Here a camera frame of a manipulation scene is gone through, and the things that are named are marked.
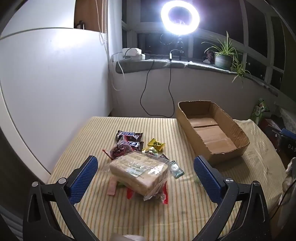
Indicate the red box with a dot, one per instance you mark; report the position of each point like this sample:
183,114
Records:
270,129

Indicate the wooden shelf niche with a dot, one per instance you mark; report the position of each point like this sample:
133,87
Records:
89,14

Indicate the pink candy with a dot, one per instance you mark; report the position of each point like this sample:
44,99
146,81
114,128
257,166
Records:
112,187

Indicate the dark bottle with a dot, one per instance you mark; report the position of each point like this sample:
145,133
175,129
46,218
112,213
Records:
81,25

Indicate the white power strip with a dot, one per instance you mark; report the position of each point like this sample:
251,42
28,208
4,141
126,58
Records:
131,53

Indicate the green and white candy packet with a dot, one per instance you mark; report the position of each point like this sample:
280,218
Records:
175,170

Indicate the green printed bag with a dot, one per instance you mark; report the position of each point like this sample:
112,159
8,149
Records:
260,111

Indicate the white window frame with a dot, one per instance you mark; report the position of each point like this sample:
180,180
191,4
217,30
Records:
268,46

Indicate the black candy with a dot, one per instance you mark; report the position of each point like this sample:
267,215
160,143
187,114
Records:
163,157

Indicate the white cabinet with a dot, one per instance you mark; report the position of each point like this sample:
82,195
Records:
50,88

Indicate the black power adapter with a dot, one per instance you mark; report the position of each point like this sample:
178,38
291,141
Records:
147,56

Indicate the striped yellow tablecloth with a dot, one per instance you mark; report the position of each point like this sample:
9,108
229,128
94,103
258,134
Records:
148,220

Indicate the black tripod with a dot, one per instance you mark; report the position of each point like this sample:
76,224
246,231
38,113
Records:
180,47

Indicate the cardboard box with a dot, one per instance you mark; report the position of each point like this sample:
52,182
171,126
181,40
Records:
208,136

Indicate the yellow candy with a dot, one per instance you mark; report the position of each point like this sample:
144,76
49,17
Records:
156,144

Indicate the bagged sliced bread loaf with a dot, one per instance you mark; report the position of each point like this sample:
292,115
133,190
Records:
136,171

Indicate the potted spider plant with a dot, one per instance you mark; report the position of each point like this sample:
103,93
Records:
223,59

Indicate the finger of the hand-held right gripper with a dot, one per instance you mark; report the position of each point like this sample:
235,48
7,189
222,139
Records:
289,134

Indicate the person's right hand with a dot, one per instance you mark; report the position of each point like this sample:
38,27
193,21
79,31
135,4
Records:
291,169

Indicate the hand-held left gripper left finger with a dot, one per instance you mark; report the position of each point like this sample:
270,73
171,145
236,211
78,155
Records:
84,177

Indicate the brown chocolate bar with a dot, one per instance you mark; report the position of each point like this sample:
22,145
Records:
135,144
129,135

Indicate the dark red snack packet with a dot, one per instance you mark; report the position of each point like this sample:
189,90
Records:
120,149
165,195

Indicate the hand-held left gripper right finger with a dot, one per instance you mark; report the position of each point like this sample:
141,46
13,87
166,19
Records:
207,179

